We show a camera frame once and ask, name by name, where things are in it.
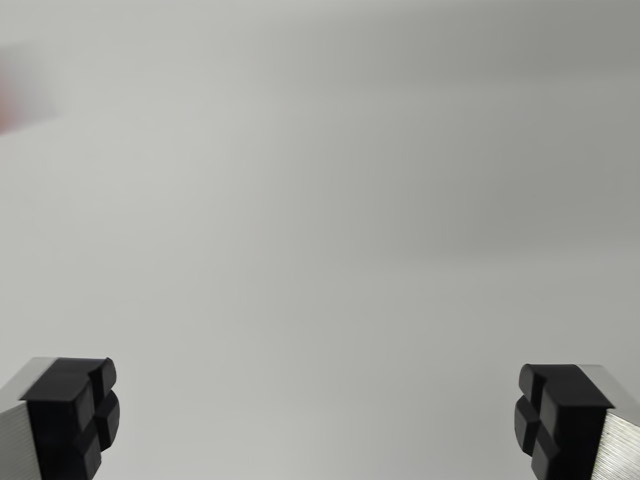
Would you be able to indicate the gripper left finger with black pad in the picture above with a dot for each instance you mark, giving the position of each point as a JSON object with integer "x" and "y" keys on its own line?
{"x": 55, "y": 415}

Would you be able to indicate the red embossed toy cube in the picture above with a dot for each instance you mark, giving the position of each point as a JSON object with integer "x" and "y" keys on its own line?
{"x": 6, "y": 100}

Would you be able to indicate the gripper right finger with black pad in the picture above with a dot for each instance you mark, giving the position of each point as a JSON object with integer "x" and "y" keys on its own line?
{"x": 565, "y": 420}

